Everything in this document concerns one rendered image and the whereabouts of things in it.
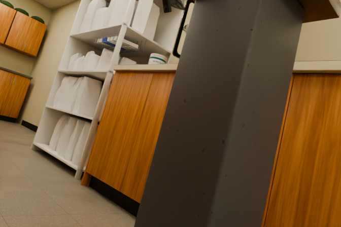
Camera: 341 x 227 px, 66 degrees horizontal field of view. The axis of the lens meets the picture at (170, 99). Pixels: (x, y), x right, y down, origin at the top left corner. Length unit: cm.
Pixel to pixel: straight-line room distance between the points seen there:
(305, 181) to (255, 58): 66
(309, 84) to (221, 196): 77
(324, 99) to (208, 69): 66
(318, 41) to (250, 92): 155
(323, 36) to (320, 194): 124
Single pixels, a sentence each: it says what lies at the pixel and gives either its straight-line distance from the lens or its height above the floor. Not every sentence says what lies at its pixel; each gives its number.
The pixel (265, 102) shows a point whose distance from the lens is 60.
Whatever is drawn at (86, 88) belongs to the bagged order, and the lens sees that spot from 263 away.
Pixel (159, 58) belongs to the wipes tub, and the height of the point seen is 106.
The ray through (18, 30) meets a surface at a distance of 626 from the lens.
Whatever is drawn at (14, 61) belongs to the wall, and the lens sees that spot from 654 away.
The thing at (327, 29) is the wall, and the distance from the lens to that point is 210.
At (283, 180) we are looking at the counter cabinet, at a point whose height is 46.
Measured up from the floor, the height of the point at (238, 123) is 56.
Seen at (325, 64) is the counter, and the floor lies 92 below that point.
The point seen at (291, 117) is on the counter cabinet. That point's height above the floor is 71.
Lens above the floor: 50
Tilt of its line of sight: 8 degrees up
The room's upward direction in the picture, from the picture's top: 15 degrees clockwise
